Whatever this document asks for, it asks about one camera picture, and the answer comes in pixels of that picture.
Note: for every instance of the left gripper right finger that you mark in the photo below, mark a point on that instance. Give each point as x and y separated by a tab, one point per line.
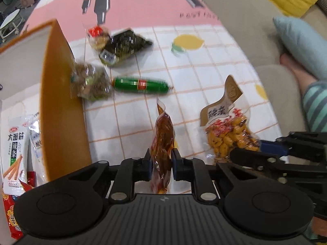
196	173

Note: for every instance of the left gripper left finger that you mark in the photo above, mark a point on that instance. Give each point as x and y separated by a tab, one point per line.
122	178

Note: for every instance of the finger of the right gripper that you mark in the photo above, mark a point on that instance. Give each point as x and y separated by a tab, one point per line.
266	164
278	147

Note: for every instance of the peanut snack bag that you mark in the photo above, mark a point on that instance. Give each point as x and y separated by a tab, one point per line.
225	124

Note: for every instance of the brown meat snack pack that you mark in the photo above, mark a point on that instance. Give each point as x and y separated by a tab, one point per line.
160	150

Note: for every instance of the white ball candy bag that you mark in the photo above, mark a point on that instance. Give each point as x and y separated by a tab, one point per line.
38	161

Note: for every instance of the red snack bag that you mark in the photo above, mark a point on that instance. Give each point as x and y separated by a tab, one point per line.
9	202

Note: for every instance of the white green stick snack bag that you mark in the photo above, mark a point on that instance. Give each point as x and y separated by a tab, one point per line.
14	155

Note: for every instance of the black seaweed snack pack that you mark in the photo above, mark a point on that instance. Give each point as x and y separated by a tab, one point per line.
122	46

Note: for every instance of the small cake clear pack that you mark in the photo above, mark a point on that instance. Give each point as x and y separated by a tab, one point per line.
97	37

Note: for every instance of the striped sleeve leg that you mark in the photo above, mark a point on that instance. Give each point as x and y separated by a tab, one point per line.
315	106

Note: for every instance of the bare foot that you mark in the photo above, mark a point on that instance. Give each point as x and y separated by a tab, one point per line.
303	77

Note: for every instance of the green sausage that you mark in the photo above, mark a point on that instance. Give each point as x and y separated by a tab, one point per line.
140	85

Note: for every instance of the light blue cushion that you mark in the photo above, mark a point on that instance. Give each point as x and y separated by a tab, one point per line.
304	43

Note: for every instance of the mixed nuts clear bag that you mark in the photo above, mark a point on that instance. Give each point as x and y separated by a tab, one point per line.
90	82

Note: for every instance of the beige sofa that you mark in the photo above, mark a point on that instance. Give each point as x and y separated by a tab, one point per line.
250	22

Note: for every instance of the orange storage box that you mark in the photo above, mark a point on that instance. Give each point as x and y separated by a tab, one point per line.
35	78

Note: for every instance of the patterned tablecloth mat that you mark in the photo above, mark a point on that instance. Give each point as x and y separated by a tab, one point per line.
191	51

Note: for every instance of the white round stool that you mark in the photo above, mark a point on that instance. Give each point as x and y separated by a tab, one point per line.
11	25

